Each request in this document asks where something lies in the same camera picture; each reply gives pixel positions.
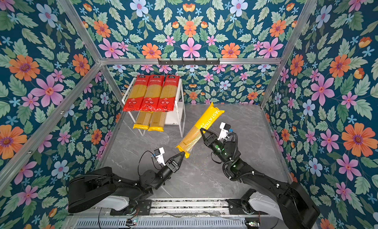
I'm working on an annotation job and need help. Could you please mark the white two-tier shelf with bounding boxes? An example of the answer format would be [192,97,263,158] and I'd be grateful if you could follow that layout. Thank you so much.
[122,78,186,137]

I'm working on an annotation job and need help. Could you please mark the yellow pasta pack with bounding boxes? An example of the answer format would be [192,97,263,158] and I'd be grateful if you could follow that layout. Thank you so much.
[133,111,153,130]
[176,103,225,159]
[148,112,166,132]

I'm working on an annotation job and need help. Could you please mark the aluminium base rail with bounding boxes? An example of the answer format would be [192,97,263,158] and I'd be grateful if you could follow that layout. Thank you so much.
[70,199,311,229]

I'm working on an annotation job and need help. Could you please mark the black wall hook rail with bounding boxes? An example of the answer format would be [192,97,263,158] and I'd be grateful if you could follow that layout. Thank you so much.
[157,58,221,66]

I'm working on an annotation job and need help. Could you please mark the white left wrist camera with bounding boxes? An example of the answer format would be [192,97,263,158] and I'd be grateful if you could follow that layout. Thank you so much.
[154,147,165,167]

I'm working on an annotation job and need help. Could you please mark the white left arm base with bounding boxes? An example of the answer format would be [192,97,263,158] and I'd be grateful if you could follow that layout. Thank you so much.
[94,196,137,212]

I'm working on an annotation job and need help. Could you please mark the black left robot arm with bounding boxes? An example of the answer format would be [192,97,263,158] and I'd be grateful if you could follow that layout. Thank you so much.
[68,152,185,213]

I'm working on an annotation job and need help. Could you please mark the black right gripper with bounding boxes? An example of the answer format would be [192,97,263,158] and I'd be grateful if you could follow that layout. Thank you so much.
[202,128,230,167]

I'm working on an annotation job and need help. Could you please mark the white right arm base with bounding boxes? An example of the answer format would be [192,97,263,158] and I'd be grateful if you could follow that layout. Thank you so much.
[241,189,283,220]

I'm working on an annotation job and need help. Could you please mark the red spaghetti bag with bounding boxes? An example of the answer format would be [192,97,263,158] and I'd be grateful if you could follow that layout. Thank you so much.
[140,75,165,112]
[123,75,150,112]
[157,75,180,112]

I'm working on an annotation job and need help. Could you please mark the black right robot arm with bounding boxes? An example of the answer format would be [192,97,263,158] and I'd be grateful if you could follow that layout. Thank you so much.
[200,128,320,229]

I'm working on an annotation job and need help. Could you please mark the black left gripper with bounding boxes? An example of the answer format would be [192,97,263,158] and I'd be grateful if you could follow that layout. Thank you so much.
[153,151,184,192]

